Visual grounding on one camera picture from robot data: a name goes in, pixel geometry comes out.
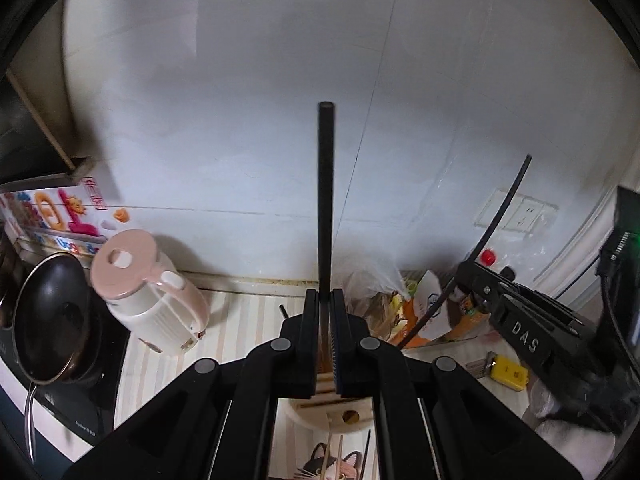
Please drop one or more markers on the green yellow packet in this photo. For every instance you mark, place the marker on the green yellow packet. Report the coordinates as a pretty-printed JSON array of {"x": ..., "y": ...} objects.
[{"x": 407, "y": 292}]

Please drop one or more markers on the red-capped dark sauce bottle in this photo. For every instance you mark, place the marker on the red-capped dark sauce bottle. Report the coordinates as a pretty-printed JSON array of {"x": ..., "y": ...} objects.
[{"x": 488, "y": 257}]

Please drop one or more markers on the white wall outlet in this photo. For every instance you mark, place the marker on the white wall outlet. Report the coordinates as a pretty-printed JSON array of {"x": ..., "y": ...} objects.
[
  {"x": 487, "y": 215},
  {"x": 537, "y": 216}
]

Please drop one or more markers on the striped cat-print mat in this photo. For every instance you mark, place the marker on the striped cat-print mat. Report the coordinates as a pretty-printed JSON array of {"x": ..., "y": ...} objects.
[{"x": 235, "y": 325}]

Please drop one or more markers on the yellow plastic tool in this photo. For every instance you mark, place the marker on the yellow plastic tool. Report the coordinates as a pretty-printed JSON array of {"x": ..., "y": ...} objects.
[{"x": 511, "y": 373}]

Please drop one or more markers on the black range hood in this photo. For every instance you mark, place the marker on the black range hood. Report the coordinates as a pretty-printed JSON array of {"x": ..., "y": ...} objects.
[{"x": 20, "y": 150}]

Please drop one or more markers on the black frying pan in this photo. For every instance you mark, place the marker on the black frying pan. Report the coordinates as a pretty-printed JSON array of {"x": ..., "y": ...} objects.
[{"x": 50, "y": 320}]

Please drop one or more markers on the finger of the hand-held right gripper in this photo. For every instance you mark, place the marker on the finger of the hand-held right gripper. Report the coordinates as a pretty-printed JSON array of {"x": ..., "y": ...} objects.
[{"x": 475, "y": 277}]

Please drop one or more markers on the white cloth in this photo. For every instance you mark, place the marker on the white cloth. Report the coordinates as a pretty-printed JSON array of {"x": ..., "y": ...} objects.
[{"x": 575, "y": 450}]

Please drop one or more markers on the black induction cooktop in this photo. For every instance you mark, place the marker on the black induction cooktop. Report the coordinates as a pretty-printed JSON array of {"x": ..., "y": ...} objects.
[{"x": 85, "y": 410}]

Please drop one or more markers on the clear plastic bag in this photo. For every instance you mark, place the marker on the clear plastic bag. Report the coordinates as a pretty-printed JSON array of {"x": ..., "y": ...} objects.
[{"x": 370, "y": 280}]

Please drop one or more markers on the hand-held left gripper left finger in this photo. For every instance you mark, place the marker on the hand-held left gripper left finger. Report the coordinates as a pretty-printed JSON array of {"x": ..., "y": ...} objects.
[{"x": 302, "y": 355}]

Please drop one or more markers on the wooden chopstick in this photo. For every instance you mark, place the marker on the wooden chopstick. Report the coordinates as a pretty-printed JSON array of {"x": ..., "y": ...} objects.
[
  {"x": 327, "y": 457},
  {"x": 340, "y": 457}
]

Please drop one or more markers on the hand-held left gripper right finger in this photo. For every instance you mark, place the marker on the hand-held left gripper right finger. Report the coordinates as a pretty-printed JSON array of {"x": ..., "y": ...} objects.
[{"x": 347, "y": 355}]

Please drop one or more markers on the pink white electric kettle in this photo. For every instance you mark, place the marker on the pink white electric kettle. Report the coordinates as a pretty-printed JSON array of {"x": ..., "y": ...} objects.
[{"x": 150, "y": 310}]

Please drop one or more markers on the cream utensil holder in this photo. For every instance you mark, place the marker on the cream utensil holder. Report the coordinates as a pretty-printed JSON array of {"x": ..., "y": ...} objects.
[{"x": 305, "y": 410}]

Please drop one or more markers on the black chopstick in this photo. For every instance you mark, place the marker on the black chopstick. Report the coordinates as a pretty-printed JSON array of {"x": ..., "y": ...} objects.
[
  {"x": 283, "y": 311},
  {"x": 520, "y": 172},
  {"x": 366, "y": 450},
  {"x": 325, "y": 200}
]

